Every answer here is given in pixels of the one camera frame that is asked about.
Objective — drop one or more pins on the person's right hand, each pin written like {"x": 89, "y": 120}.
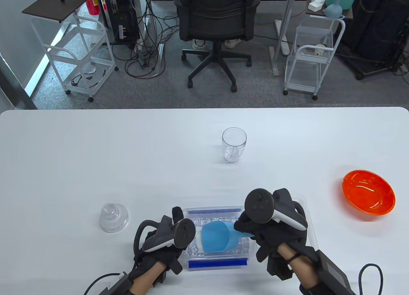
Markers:
{"x": 270, "y": 235}

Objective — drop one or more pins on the person's left hand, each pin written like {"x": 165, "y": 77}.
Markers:
{"x": 159, "y": 256}

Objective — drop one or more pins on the person's left fingers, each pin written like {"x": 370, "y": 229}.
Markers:
{"x": 177, "y": 215}

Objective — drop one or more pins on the person's right fingers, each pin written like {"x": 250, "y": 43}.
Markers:
{"x": 244, "y": 226}

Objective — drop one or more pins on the blue plastic scoop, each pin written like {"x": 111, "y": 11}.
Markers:
{"x": 215, "y": 239}

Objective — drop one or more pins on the clear plastic container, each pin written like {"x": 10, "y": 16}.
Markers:
{"x": 217, "y": 264}

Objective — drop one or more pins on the person's right forearm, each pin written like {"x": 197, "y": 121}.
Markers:
{"x": 295, "y": 263}

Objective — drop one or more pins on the person's left forearm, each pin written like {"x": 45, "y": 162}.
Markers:
{"x": 145, "y": 277}

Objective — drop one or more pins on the black white left hand controller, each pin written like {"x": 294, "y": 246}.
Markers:
{"x": 183, "y": 232}

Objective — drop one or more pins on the black white hand controller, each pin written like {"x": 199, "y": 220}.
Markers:
{"x": 259, "y": 205}
{"x": 183, "y": 232}

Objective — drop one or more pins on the black white right hand controller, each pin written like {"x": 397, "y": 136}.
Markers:
{"x": 259, "y": 205}

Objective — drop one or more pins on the clear round lid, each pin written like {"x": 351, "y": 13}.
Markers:
{"x": 113, "y": 216}

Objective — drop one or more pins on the clear drinking glass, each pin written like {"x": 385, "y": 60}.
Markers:
{"x": 234, "y": 145}

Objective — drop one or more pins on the orange plastic bowl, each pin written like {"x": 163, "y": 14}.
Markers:
{"x": 369, "y": 192}

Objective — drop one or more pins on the white cart with clear panels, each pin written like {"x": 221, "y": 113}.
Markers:
{"x": 308, "y": 65}

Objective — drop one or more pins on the white cup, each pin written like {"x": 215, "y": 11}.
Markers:
{"x": 320, "y": 50}

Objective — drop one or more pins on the white power strip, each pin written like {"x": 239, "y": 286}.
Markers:
{"x": 282, "y": 36}

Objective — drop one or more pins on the black office chair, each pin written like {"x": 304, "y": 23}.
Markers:
{"x": 217, "y": 17}

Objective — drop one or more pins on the black computer tower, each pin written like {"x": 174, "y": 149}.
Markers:
{"x": 123, "y": 14}

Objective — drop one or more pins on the white desk leg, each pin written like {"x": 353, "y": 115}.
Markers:
{"x": 287, "y": 20}

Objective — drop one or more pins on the white desk column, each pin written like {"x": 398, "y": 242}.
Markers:
{"x": 143, "y": 7}

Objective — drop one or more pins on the red canister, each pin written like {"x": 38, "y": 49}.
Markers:
{"x": 92, "y": 4}

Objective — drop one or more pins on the white small box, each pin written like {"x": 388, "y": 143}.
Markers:
{"x": 316, "y": 3}

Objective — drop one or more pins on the teal funnel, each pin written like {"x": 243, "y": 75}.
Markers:
{"x": 334, "y": 8}

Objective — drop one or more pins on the dark brown side table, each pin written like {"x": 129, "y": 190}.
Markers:
{"x": 346, "y": 13}

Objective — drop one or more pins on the black equipment cases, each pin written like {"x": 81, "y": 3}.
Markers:
{"x": 377, "y": 23}

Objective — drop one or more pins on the dark brown board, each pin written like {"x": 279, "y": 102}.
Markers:
{"x": 57, "y": 3}

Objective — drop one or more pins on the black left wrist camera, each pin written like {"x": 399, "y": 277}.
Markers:
{"x": 119, "y": 282}

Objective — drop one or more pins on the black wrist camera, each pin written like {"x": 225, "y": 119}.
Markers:
{"x": 332, "y": 272}
{"x": 119, "y": 282}

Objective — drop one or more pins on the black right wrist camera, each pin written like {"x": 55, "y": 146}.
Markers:
{"x": 332, "y": 272}

